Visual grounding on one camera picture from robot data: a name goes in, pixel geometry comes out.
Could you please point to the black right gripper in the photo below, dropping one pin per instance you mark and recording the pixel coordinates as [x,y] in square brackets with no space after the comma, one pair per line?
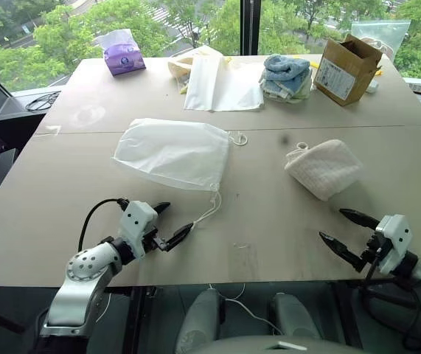
[371,250]

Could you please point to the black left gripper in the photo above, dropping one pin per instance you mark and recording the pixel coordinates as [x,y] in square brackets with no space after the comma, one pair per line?
[152,239]

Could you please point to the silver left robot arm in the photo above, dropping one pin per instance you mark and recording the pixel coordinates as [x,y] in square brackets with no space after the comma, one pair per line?
[81,274]

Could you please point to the white folded waffle towel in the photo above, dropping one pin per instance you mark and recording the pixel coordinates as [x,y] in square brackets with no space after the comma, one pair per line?
[324,167]

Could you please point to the white cloth-covered tissue box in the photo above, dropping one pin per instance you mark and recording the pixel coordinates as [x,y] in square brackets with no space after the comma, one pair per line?
[178,66]

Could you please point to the clear zip plastic bag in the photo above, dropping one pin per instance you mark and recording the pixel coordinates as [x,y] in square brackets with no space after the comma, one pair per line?
[387,35]

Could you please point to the grey robot torso edge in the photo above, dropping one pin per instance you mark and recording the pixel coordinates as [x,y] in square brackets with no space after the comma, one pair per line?
[276,346]

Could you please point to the stack of flat white bags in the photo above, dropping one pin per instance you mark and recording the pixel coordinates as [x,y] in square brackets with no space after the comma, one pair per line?
[223,86]

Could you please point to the small white object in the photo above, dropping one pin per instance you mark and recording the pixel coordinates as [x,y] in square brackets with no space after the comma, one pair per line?
[371,87]

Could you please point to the brown cardboard box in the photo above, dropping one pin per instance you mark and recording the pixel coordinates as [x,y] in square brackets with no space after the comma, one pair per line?
[343,77]

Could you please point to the purple tissue box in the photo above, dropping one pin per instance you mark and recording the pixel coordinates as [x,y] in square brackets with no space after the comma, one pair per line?
[123,60]

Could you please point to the stack of blue towels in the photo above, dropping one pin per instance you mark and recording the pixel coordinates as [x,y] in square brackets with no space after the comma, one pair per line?
[285,75]

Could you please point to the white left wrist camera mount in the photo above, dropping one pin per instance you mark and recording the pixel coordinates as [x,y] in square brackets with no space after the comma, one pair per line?
[134,223]

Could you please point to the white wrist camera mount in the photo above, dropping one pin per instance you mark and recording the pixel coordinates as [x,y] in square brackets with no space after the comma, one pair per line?
[394,239]
[134,223]

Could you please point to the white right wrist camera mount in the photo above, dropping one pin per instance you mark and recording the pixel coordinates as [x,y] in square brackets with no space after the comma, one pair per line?
[394,239]

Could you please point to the dark window frame post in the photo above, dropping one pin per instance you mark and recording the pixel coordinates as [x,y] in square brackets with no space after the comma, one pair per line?
[249,26]

